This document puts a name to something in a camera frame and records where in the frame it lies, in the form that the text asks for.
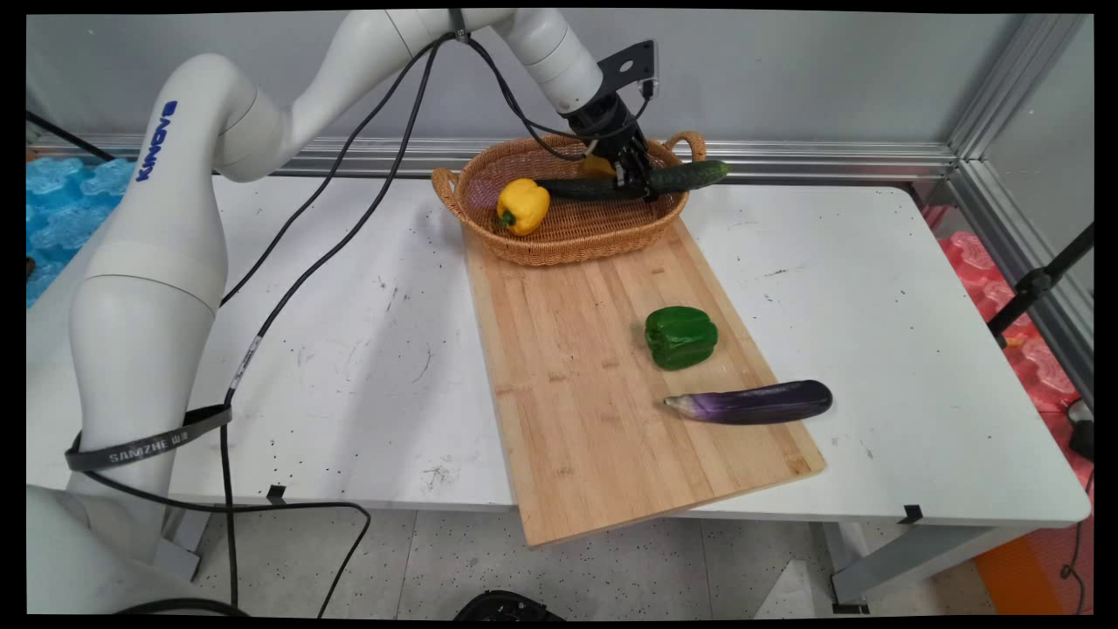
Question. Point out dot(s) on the orange bell pepper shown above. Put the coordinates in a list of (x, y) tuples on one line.
[(594, 168)]

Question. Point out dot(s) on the yellow bell pepper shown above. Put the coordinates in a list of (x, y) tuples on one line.
[(524, 208)]

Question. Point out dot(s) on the purple eggplant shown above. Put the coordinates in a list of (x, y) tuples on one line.
[(760, 402)]

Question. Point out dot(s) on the blue foam sheet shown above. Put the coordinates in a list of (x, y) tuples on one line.
[(61, 210)]

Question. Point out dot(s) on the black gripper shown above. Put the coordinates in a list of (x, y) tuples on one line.
[(607, 122)]

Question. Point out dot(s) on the woven wicker basket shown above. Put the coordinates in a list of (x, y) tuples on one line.
[(576, 231)]

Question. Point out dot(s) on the long aluminium frame rail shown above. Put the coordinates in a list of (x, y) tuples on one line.
[(786, 160)]

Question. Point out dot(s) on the short aluminium frame rail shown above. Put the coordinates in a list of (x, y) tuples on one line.
[(1022, 253)]

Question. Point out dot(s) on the dark green cucumber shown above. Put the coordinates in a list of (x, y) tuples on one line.
[(690, 175)]

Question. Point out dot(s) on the green bell pepper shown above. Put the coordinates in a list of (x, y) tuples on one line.
[(681, 336)]

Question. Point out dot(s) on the orange floor mat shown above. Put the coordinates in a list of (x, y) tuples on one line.
[(1022, 572)]

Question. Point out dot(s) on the black table edge clip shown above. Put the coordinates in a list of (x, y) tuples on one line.
[(276, 493), (911, 514)]

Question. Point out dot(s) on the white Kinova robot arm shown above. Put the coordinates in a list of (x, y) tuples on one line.
[(157, 288)]

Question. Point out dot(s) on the pink foam sheet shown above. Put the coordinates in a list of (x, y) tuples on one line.
[(1039, 358)]

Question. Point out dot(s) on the black tripod leg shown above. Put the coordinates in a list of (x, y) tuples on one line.
[(1035, 284)]

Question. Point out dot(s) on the round black floor object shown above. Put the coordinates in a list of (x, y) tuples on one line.
[(507, 605)]

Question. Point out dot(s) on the grey metal table leg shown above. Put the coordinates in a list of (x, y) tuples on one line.
[(908, 559)]

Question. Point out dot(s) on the black power adapter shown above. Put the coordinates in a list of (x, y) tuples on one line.
[(1081, 432)]

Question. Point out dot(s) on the wooden cutting board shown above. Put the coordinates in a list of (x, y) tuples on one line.
[(594, 419)]

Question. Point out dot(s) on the aluminium frame post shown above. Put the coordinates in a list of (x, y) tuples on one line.
[(1013, 83)]

